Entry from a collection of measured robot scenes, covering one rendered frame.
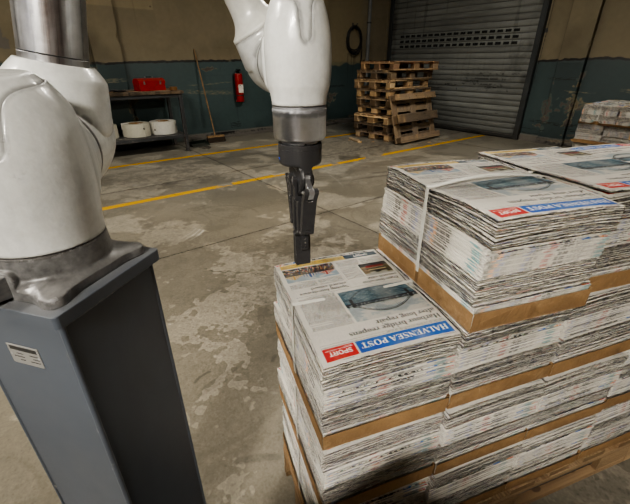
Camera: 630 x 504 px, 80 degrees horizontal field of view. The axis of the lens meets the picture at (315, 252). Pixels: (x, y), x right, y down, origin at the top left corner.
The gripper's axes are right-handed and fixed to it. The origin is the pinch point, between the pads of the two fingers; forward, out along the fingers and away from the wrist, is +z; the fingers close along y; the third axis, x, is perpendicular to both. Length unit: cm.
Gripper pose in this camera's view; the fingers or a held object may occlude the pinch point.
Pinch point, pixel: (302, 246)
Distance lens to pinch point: 73.3
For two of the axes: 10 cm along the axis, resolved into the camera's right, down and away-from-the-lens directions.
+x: -9.4, 1.5, -2.9
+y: -3.3, -4.3, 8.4
